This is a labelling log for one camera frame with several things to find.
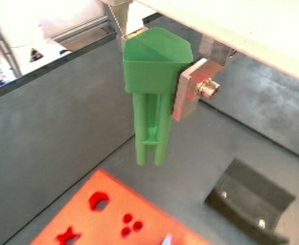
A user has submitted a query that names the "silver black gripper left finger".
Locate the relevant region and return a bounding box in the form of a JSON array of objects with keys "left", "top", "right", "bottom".
[{"left": 101, "top": 0, "right": 148, "bottom": 50}]

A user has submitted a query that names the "black angled holder bracket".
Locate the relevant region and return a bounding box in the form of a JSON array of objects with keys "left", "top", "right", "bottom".
[{"left": 204, "top": 158, "right": 295, "bottom": 245}]

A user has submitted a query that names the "red peg board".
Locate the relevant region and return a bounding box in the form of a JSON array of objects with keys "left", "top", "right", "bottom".
[{"left": 31, "top": 169, "right": 211, "bottom": 245}]

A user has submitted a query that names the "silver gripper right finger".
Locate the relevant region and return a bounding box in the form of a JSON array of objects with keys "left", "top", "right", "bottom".
[{"left": 172, "top": 36, "right": 237, "bottom": 122}]

